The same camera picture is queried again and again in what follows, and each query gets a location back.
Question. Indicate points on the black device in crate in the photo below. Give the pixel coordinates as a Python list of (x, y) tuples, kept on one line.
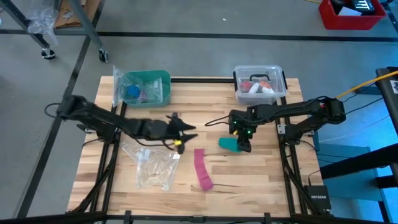
[(360, 5)]

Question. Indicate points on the clear lidded storage box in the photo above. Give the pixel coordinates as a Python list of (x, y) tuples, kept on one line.
[(260, 96)]

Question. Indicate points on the grey metal cart frame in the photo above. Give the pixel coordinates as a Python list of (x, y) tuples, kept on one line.
[(85, 21)]

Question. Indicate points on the magenta elastic bandage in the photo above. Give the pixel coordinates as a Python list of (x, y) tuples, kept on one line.
[(202, 171)]

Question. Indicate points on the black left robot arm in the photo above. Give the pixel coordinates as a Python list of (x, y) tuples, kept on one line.
[(93, 115)]

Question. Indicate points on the blue bandage roll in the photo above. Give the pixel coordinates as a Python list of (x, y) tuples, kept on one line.
[(134, 90)]

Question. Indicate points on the green plastic bin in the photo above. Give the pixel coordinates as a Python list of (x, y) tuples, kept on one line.
[(166, 90)]

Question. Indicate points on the white bandage roll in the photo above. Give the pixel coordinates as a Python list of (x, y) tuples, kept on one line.
[(259, 88)]

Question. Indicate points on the brown cardboard box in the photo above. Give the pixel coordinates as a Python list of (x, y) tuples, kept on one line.
[(66, 18)]

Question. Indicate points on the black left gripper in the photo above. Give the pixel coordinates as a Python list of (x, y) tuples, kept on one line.
[(161, 130)]

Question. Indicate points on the clear bag with rolls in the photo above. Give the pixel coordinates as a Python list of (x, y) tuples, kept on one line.
[(149, 91)]

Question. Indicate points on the red bandage roll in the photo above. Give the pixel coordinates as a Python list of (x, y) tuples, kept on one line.
[(246, 86)]

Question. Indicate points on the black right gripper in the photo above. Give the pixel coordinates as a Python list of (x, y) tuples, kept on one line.
[(241, 124)]

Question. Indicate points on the black aluminium rail frame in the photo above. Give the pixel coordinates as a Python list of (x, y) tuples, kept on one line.
[(202, 80)]

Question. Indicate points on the green elastic bandage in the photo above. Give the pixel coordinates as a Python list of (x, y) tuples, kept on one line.
[(228, 144)]

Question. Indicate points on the black metal crossbeam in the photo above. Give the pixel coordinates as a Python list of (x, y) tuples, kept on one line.
[(357, 161)]

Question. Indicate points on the black caster wheel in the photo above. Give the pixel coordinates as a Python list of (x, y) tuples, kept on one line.
[(48, 53), (103, 56)]

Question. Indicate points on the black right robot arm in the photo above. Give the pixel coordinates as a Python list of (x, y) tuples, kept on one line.
[(295, 109)]

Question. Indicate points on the crumpled clear plastic wrap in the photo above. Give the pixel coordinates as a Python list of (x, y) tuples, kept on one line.
[(42, 20)]

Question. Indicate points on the red plastic crate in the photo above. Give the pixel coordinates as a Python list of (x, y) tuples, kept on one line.
[(348, 22)]

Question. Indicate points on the clear plastic zip bag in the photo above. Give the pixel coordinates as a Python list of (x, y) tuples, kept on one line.
[(130, 148), (155, 171)]

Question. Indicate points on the black Netgear network switch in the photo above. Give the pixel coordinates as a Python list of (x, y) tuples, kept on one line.
[(318, 197)]

